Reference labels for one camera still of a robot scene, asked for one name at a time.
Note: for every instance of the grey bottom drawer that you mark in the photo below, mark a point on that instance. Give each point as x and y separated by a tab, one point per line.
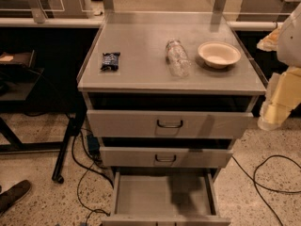
164	198

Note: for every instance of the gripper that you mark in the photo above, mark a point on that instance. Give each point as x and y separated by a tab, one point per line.
290	42

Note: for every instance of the dark blue snack packet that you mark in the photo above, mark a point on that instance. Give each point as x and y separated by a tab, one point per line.
110	61

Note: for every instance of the grey middle drawer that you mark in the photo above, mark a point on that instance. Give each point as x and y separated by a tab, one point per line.
166	152

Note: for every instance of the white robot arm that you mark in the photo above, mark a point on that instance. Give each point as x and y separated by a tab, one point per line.
286	41

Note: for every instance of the grey drawer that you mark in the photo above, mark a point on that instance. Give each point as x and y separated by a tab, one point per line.
168	115
164	198
166	152

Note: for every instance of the grey drawer cabinet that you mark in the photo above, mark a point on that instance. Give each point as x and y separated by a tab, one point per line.
141	39

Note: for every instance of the cream paper bowl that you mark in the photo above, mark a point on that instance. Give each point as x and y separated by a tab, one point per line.
219	55

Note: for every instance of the dark shoe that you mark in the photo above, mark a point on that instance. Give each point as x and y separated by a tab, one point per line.
14	194

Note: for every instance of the grey top drawer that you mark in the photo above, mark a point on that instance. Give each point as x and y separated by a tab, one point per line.
168	115

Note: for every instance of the black side table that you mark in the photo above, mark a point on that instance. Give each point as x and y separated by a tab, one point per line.
18	79

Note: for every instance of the clear plastic bottle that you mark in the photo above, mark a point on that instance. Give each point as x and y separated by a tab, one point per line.
177	59

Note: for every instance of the blue power adapter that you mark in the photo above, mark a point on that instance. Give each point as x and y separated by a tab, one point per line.
93	145

